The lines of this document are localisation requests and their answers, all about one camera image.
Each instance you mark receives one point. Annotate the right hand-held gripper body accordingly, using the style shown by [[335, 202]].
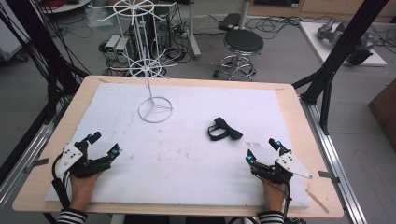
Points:
[[291, 163]]

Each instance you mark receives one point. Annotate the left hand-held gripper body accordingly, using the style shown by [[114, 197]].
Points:
[[71, 157]]

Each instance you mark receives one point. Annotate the black bow tie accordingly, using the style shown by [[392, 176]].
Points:
[[229, 130]]

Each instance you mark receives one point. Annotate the person's left hand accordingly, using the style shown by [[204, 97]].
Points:
[[81, 189]]

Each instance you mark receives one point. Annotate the person's right hand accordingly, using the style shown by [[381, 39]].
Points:
[[274, 196]]

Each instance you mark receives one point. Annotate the grey metal clamp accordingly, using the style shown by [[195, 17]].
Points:
[[35, 165], [329, 176]]

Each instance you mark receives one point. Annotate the thin wooden stick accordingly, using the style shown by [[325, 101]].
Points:
[[317, 201]]

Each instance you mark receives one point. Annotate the white foam board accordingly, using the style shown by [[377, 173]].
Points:
[[186, 168]]

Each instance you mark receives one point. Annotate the small white device box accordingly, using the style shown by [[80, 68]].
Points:
[[122, 48], [112, 46]]

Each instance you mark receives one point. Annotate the brown wooden cabinet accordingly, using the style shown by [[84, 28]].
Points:
[[386, 112]]

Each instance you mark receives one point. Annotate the black round stool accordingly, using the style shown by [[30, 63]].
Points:
[[243, 40]]

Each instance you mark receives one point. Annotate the white floor board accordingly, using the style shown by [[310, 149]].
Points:
[[314, 40]]

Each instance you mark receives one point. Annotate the black computer tower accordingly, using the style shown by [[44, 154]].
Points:
[[162, 31]]

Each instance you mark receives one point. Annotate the black flat box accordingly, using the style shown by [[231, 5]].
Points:
[[229, 21]]

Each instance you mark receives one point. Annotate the grey equipment case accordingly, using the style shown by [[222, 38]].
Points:
[[9, 34]]

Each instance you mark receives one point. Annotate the round white table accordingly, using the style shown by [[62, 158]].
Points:
[[67, 5]]

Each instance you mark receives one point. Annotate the grey stand leg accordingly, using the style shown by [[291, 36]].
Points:
[[193, 34]]

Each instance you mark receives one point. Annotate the aluminium rail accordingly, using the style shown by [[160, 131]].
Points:
[[21, 161], [336, 161]]

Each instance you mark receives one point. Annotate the grey stand post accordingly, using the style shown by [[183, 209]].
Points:
[[244, 14]]

